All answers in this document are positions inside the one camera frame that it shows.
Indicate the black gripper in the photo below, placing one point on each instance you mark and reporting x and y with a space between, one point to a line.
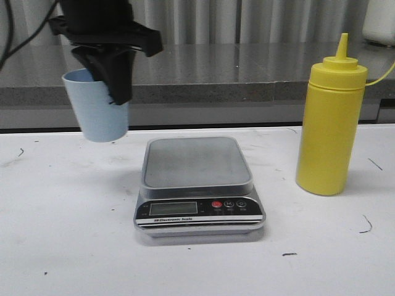
99 23

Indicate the white appliance on countertop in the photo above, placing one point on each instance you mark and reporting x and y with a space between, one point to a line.
378 24

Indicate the silver digital kitchen scale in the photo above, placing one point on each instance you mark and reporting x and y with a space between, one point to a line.
197 190

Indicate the grey stone countertop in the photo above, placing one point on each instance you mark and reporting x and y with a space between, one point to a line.
268 73

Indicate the light blue plastic cup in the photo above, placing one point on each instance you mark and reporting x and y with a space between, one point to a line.
99 117

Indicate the yellow squeeze bottle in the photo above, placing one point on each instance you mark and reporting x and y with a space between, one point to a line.
334 97

